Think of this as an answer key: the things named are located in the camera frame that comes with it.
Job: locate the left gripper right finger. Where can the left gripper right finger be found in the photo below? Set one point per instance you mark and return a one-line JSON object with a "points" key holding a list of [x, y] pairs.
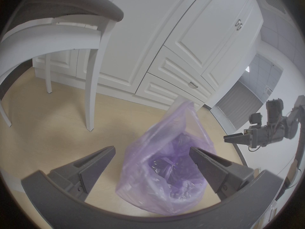
{"points": [[214, 170]]}

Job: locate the white wardrobe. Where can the white wardrobe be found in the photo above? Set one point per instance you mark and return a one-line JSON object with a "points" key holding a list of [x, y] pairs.
{"points": [[190, 44]]}

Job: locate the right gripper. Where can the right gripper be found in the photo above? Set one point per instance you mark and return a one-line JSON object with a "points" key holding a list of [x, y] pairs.
{"points": [[258, 137]]}

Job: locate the white trash bin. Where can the white trash bin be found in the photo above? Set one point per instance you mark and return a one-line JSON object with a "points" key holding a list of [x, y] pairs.
{"points": [[143, 199]]}

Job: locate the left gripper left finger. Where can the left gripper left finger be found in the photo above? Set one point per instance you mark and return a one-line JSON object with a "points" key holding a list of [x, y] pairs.
{"points": [[90, 168]]}

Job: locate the purple plastic bag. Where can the purple plastic bag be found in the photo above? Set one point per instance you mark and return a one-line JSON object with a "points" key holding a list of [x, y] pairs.
{"points": [[166, 132]]}

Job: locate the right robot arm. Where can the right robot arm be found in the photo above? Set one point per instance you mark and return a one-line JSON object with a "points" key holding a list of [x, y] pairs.
{"points": [[292, 125]]}

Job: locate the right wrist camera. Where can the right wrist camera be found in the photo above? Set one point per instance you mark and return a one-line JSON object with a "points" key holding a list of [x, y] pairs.
{"points": [[255, 118]]}

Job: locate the white chair dark grey seat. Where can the white chair dark grey seat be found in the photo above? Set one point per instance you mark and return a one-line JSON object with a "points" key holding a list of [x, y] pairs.
{"points": [[59, 37]]}

